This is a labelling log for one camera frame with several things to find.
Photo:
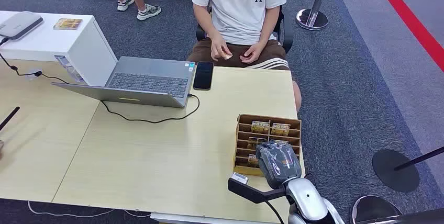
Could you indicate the person's left hand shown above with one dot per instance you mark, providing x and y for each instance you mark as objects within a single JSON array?
[{"x": 254, "y": 53}]

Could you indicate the seated person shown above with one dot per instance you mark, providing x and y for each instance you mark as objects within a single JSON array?
[{"x": 239, "y": 7}]

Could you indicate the chrome stanchion post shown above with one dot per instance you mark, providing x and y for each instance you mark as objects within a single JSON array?
[{"x": 312, "y": 18}]

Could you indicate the person's right hand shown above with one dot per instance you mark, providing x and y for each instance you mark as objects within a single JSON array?
[{"x": 218, "y": 47}]

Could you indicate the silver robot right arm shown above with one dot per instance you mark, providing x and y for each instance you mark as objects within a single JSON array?
[{"x": 307, "y": 198}]

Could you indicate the black smartphone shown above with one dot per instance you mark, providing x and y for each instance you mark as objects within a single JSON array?
[{"x": 203, "y": 75}]

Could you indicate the chrome base stanchion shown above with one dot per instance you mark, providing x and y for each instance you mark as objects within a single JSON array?
[{"x": 373, "y": 208}]

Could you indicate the grey open laptop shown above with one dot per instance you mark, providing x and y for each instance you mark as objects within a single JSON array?
[{"x": 149, "y": 83}]

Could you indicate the clear plastic holder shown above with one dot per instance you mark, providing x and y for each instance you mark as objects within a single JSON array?
[{"x": 71, "y": 70}]

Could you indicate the black base stanchion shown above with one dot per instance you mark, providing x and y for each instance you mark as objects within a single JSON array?
[{"x": 395, "y": 175}]

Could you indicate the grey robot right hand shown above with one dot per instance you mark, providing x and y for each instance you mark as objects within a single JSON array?
[{"x": 277, "y": 167}]

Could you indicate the grey flat device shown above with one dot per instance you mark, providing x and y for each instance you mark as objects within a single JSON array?
[{"x": 19, "y": 24}]

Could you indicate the small card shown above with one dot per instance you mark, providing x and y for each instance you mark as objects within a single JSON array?
[{"x": 228, "y": 56}]

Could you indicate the black rod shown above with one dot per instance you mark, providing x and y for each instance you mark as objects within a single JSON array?
[{"x": 9, "y": 117}]

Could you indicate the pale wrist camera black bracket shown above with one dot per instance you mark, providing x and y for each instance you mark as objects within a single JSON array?
[{"x": 244, "y": 188}]

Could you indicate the white cabinet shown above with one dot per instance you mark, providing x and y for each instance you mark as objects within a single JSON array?
[{"x": 86, "y": 49}]

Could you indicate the wooden card organizer box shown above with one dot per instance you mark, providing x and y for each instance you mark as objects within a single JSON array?
[{"x": 240, "y": 171}]

